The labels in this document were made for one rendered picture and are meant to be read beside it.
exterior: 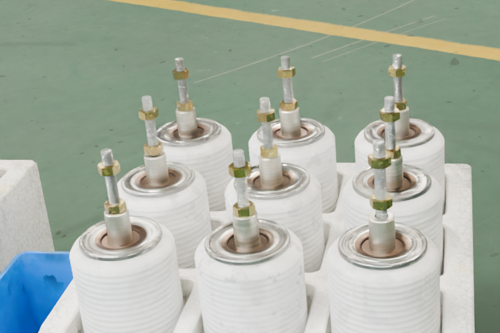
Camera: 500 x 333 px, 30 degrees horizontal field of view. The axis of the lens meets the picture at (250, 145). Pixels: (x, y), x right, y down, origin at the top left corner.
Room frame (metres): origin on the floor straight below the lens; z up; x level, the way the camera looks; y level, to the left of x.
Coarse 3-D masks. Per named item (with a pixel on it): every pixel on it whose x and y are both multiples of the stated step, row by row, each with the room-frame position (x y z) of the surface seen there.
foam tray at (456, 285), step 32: (448, 192) 0.91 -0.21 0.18; (448, 224) 0.83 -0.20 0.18; (448, 256) 0.77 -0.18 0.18; (192, 288) 0.78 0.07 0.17; (320, 288) 0.74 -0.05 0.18; (448, 288) 0.72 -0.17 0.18; (64, 320) 0.73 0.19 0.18; (192, 320) 0.71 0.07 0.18; (320, 320) 0.69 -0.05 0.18; (448, 320) 0.67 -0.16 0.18
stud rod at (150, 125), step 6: (144, 96) 0.86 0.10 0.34; (144, 102) 0.85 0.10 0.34; (150, 102) 0.85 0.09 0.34; (144, 108) 0.85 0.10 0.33; (150, 108) 0.85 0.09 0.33; (150, 120) 0.85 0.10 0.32; (150, 126) 0.85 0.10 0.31; (150, 132) 0.85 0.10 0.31; (150, 138) 0.85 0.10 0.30; (156, 138) 0.86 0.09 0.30; (150, 144) 0.85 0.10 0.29; (156, 144) 0.85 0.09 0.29
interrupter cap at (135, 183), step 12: (144, 168) 0.88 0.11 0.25; (168, 168) 0.88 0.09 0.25; (180, 168) 0.88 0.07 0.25; (132, 180) 0.86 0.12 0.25; (144, 180) 0.86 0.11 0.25; (180, 180) 0.85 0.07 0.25; (192, 180) 0.84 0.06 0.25; (132, 192) 0.83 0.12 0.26; (144, 192) 0.83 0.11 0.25; (156, 192) 0.83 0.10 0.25; (168, 192) 0.82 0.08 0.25
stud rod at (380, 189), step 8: (376, 144) 0.68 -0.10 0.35; (384, 144) 0.68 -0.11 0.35; (376, 152) 0.68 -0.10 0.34; (384, 152) 0.68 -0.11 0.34; (376, 176) 0.68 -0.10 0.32; (384, 176) 0.68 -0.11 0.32; (376, 184) 0.68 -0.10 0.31; (384, 184) 0.68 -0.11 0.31; (376, 192) 0.68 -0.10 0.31; (384, 192) 0.68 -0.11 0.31; (376, 216) 0.68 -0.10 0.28; (384, 216) 0.68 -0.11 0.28
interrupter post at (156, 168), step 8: (144, 160) 0.85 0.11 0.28; (152, 160) 0.85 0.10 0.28; (160, 160) 0.85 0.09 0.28; (152, 168) 0.85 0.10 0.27; (160, 168) 0.85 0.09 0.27; (152, 176) 0.85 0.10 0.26; (160, 176) 0.85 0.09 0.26; (168, 176) 0.86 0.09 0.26; (152, 184) 0.85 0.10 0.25; (160, 184) 0.85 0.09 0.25
